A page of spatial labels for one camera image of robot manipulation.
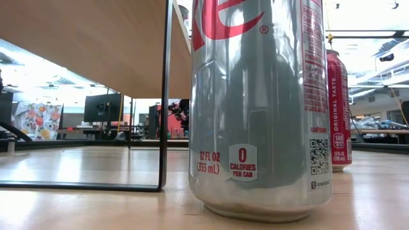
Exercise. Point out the wooden shelf with black legs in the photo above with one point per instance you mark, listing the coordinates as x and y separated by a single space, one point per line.
96 38

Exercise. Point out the red soda can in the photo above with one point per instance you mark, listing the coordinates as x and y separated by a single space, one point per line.
339 111

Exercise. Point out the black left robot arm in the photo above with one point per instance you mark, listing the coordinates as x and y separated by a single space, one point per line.
1 83

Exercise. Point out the orange cloth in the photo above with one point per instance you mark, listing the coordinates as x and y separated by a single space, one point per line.
175 126

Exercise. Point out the yellow pole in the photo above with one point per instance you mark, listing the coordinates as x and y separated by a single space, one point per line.
120 111

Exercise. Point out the person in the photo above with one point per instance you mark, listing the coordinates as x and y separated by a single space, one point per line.
183 110

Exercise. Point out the black ceiling camera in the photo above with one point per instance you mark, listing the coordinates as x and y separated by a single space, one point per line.
386 57

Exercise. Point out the wooden workbench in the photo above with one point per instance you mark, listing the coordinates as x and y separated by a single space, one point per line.
383 131

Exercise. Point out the pile of fabric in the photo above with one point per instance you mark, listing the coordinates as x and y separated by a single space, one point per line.
377 123

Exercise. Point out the silver diet soda can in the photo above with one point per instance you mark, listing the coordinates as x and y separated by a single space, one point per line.
255 111

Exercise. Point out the small grey object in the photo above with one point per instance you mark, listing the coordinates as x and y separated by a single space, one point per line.
120 136

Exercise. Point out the black computer monitor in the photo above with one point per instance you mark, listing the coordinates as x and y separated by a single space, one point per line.
102 107

